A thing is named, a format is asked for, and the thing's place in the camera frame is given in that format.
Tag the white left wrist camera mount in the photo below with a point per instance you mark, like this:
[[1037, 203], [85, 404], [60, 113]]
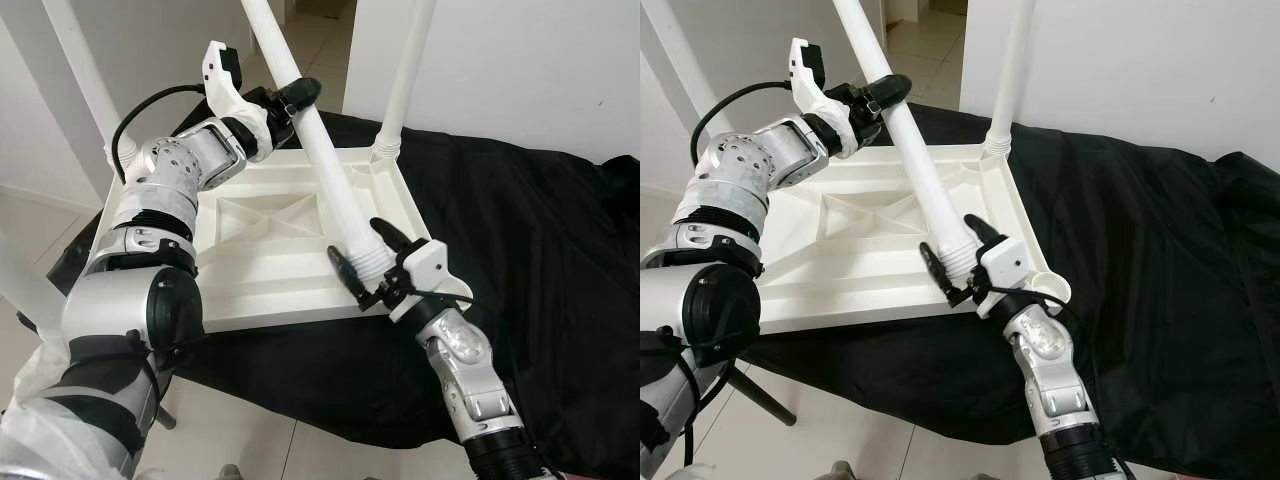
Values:
[[225, 85], [812, 85]]

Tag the white plastic table top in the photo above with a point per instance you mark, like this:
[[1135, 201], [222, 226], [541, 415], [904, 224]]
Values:
[[250, 270], [860, 270]]

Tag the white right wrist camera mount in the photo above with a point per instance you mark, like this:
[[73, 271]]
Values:
[[422, 275], [1005, 270]]

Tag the black metal table leg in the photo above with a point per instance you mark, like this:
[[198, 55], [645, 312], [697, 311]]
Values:
[[166, 415], [760, 395]]

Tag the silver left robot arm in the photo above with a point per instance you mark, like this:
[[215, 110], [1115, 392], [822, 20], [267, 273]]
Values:
[[170, 170], [740, 170]]

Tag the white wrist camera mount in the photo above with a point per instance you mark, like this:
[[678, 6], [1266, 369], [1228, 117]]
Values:
[[225, 85], [1005, 270], [422, 275], [812, 85]]

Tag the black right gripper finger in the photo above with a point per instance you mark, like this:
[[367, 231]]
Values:
[[936, 270], [346, 272], [392, 236], [985, 231]]

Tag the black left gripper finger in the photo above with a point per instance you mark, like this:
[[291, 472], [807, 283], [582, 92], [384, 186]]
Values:
[[302, 92], [890, 90]]

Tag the white plastic table leg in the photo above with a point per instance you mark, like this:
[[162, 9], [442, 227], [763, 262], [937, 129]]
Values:
[[80, 80], [910, 150], [320, 150], [25, 285], [1008, 80], [405, 80], [680, 60]]

